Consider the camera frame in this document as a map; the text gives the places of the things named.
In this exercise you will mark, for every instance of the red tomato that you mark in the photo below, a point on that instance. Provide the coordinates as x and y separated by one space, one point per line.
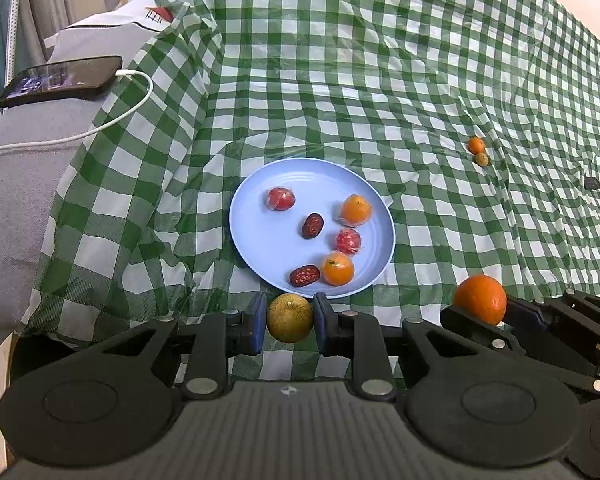
280 199

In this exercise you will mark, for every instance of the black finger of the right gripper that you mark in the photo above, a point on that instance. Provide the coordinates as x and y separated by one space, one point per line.
458 321
573 317

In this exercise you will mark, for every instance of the dark red jujube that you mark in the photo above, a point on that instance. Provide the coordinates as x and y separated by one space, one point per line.
304 276
312 226

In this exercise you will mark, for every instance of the dark red jujube upper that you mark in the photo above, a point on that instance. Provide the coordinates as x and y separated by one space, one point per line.
312 226

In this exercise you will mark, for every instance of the yellow-brown pear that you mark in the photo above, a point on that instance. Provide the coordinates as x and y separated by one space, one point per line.
290 318

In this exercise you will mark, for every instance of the large orange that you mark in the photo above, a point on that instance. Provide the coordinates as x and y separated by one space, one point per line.
483 297

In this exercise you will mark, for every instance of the white printed pillow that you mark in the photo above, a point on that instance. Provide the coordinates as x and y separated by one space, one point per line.
144 13

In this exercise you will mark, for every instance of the small orange kumquat upper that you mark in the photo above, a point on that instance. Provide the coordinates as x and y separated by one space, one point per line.
476 145

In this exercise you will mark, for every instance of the orange tangerine with stem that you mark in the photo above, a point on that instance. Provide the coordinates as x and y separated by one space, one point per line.
337 269

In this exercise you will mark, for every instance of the grey sofa armrest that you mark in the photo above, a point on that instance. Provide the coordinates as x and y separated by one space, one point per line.
28 183

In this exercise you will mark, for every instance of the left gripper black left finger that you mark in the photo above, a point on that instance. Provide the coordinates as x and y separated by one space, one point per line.
218 337

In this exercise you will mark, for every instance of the small red fruit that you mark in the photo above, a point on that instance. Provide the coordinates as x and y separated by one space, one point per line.
348 241

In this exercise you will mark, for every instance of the black smartphone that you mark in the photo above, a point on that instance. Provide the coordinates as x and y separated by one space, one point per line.
80 78

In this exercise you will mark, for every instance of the small dark tag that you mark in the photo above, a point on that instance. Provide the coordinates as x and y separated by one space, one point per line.
591 183

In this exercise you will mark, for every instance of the small brown-green fruit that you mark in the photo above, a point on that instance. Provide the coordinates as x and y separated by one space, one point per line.
482 159

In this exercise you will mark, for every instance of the dark red jujube lower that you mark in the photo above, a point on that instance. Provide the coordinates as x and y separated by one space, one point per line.
304 276

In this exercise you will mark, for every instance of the orange fruit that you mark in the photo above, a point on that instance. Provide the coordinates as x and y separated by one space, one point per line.
355 210

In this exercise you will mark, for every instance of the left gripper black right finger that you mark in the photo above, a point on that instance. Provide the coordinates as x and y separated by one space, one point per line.
357 337

